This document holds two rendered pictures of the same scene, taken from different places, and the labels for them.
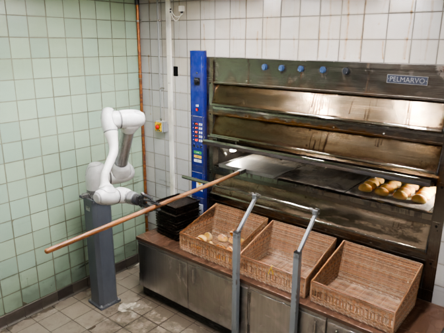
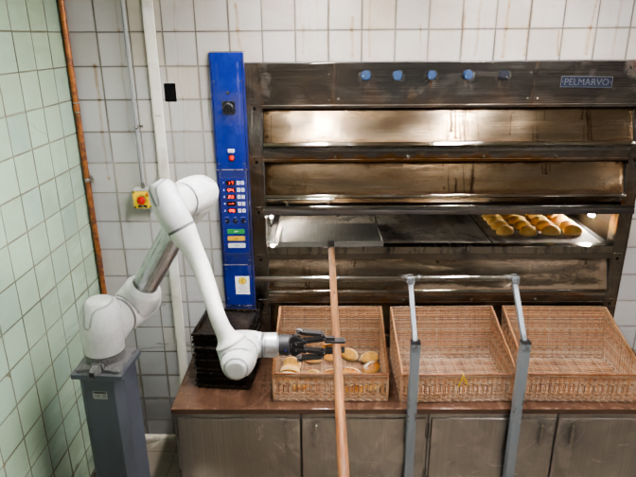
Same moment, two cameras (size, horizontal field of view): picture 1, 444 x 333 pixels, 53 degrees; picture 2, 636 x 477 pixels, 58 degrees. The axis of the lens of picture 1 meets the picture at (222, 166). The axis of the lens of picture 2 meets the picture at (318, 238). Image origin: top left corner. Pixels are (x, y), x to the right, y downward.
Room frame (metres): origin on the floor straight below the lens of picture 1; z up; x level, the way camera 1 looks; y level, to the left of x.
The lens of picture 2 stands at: (1.35, 1.58, 2.22)
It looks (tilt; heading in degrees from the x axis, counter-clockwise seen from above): 20 degrees down; 322
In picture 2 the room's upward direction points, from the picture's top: straight up
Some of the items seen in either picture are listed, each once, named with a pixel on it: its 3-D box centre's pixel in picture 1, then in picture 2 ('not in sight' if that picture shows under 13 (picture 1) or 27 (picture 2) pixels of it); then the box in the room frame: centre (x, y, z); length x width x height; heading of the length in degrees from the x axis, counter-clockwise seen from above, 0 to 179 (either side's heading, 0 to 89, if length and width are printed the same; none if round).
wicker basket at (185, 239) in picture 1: (223, 233); (329, 350); (3.31, -0.02, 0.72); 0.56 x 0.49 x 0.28; 51
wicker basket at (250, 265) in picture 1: (287, 255); (449, 350); (2.93, -0.48, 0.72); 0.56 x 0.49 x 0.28; 52
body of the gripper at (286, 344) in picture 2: (140, 200); (291, 344); (2.83, 0.56, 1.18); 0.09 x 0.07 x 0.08; 52
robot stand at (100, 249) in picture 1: (100, 250); (122, 463); (3.44, 1.03, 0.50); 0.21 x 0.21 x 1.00; 48
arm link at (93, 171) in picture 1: (96, 175); (102, 323); (3.44, 1.02, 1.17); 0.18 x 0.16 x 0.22; 121
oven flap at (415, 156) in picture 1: (308, 139); (443, 179); (3.16, -0.63, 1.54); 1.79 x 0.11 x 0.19; 51
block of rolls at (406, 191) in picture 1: (403, 184); (523, 215); (3.14, -1.36, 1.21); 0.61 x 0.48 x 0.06; 141
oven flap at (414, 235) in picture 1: (304, 205); (436, 274); (3.16, -0.63, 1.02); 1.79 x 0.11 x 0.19; 51
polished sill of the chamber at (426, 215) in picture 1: (306, 187); (437, 248); (3.18, -0.64, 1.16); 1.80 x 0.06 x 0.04; 51
